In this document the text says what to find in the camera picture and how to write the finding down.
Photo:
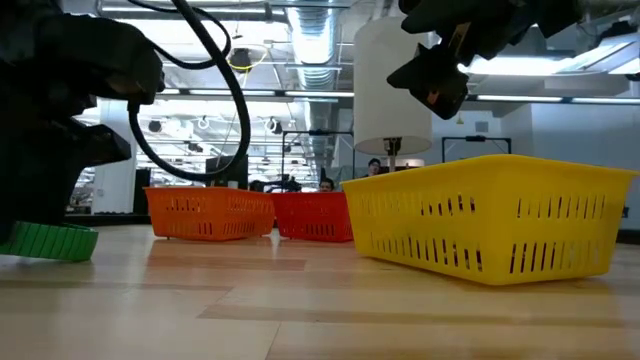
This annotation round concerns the orange plastic basket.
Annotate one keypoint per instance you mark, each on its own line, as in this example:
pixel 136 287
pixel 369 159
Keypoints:
pixel 210 215

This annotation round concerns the white shade table lamp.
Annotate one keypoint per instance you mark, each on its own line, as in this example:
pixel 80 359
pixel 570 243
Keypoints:
pixel 385 100

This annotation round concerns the black background robot arm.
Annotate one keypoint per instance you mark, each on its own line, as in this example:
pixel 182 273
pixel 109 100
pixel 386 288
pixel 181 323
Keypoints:
pixel 285 185

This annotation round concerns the person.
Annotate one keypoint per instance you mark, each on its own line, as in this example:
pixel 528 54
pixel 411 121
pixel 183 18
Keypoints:
pixel 326 185
pixel 374 166

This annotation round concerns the green tape roll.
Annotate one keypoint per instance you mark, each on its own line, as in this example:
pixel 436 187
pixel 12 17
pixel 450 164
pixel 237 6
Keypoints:
pixel 50 242

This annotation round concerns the black metal stand frame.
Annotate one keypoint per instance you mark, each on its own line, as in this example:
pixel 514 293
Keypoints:
pixel 320 133
pixel 475 138

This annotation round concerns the black monitor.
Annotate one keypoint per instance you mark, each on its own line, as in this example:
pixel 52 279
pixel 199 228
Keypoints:
pixel 227 172

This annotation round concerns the silver ventilation duct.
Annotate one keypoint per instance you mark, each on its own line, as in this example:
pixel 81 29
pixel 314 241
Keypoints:
pixel 312 40

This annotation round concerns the red plastic basket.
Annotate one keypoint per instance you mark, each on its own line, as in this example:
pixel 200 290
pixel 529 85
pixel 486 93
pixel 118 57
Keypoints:
pixel 310 217

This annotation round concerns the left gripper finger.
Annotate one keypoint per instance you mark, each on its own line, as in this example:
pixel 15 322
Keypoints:
pixel 45 165

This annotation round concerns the yellow plastic basket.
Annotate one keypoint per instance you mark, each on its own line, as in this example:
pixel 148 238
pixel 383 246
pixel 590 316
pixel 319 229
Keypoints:
pixel 490 220

